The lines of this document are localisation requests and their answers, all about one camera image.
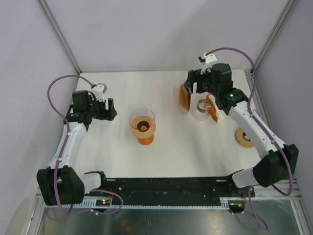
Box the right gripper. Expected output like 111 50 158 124
184 66 220 96

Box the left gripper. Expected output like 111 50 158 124
86 95 116 121

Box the pink glass dripper cone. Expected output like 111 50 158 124
129 108 155 132

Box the wooden dripper ring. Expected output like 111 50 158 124
235 127 255 148
131 122 157 140

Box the orange glass beaker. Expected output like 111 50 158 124
137 135 154 145

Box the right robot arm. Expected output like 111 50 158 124
183 63 299 196

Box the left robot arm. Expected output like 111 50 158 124
37 85 117 206

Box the brown coffee filter pack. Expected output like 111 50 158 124
179 83 191 114

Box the clear glass dripper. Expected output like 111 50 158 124
193 95 212 121

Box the white coffee filter pack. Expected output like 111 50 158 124
206 93 225 123

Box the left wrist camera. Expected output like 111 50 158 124
91 83 107 102

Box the left frame post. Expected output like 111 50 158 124
36 0 82 74

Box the frame post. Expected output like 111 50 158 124
255 0 299 68
36 0 82 74

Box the grey cable duct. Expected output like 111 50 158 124
74 197 119 209

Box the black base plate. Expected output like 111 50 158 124
99 176 255 207

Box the right frame post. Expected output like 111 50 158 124
255 0 299 68

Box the aluminium frame rail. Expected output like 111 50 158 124
36 178 301 199

